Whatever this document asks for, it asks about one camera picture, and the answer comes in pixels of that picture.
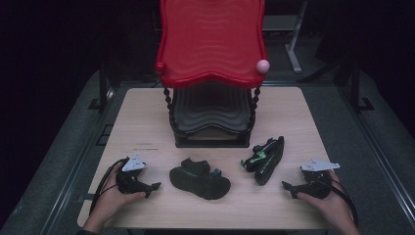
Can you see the person's left hand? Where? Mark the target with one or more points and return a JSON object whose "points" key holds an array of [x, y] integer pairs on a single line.
{"points": [[112, 200]]}

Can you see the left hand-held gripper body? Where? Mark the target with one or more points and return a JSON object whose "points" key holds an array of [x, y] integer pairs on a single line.
{"points": [[130, 182]]}

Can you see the black floor bracket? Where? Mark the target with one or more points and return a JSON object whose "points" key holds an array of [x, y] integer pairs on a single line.
{"points": [[105, 134]]}

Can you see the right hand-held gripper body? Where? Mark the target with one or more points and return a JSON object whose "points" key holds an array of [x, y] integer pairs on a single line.
{"points": [[316, 187]]}

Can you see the person's right hand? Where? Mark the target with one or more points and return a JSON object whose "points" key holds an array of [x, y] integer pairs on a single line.
{"points": [[336, 205]]}

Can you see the black stand leg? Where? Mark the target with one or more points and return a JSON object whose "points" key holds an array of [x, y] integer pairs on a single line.
{"points": [[103, 88], [356, 88]]}

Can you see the red and black shoe rack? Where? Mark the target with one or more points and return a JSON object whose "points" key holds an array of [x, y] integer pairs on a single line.
{"points": [[212, 39]]}

